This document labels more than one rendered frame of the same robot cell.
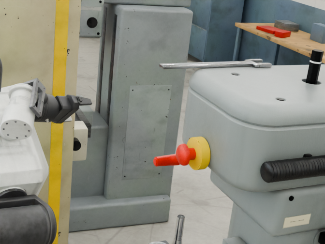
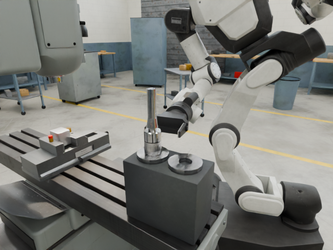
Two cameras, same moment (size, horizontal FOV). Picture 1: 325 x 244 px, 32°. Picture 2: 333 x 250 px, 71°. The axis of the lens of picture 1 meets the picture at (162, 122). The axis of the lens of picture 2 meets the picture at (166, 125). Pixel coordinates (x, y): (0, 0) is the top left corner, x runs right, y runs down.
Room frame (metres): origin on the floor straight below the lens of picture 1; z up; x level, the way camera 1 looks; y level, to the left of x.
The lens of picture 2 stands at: (2.01, -0.33, 1.44)
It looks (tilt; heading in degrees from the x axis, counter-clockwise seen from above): 21 degrees down; 151
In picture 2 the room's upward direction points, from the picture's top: straight up
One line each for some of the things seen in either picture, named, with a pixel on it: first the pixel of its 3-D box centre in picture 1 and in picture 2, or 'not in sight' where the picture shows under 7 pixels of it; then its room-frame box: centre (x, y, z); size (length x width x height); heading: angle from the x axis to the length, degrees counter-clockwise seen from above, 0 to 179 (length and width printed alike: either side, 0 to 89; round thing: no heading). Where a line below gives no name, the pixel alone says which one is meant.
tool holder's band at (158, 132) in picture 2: not in sight; (152, 131); (1.48, -0.09, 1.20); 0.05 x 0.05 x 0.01
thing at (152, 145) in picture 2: not in sight; (152, 143); (1.48, -0.09, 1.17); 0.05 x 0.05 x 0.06
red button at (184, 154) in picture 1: (186, 154); not in sight; (0.93, -0.05, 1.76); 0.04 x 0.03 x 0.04; 27
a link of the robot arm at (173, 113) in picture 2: not in sight; (174, 120); (1.36, 0.06, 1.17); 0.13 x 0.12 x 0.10; 41
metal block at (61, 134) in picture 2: not in sight; (60, 137); (1.02, -0.29, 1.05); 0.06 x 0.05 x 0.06; 26
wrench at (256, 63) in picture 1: (216, 64); not in sight; (1.08, -0.09, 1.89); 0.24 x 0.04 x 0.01; 120
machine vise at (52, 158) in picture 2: not in sight; (69, 146); (1.01, -0.26, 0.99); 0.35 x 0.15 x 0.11; 116
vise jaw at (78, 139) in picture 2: not in sight; (73, 137); (1.00, -0.24, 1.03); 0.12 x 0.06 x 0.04; 26
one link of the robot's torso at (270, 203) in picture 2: not in sight; (258, 193); (1.36, 0.57, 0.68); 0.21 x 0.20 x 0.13; 47
